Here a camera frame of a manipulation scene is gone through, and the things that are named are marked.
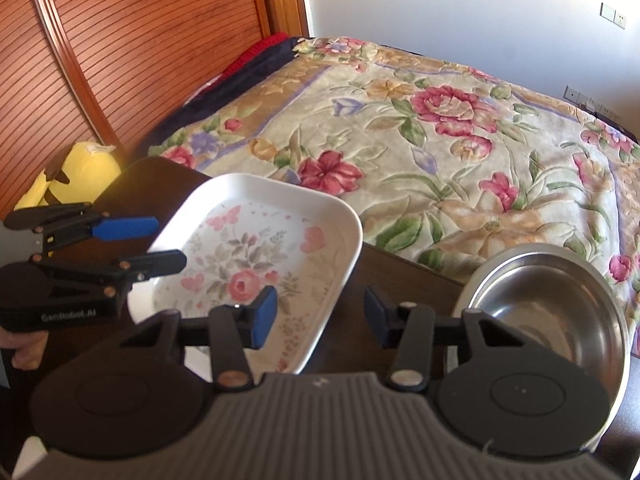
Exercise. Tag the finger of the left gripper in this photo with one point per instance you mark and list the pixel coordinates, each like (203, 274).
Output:
(142, 268)
(67, 232)

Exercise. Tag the floral bed blanket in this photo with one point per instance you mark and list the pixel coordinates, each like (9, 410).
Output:
(445, 165)

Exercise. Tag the white wall switch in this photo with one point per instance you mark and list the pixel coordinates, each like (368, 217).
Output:
(611, 14)

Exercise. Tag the person's left hand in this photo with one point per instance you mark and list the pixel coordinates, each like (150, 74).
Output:
(27, 348)

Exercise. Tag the yellow plush toy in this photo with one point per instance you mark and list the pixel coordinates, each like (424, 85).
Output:
(79, 173)

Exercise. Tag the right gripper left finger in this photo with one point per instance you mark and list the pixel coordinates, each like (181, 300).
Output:
(232, 329)

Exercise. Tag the large steel bowl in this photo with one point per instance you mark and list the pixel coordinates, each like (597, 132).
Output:
(561, 301)

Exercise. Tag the red and navy clothes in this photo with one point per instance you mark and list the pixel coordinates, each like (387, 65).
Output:
(253, 66)

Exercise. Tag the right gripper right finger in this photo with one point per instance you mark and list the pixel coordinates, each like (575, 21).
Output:
(407, 330)

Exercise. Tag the white floral plate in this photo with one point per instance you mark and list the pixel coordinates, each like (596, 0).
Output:
(241, 233)

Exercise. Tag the low wall socket strip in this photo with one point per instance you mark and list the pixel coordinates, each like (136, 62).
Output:
(588, 103)

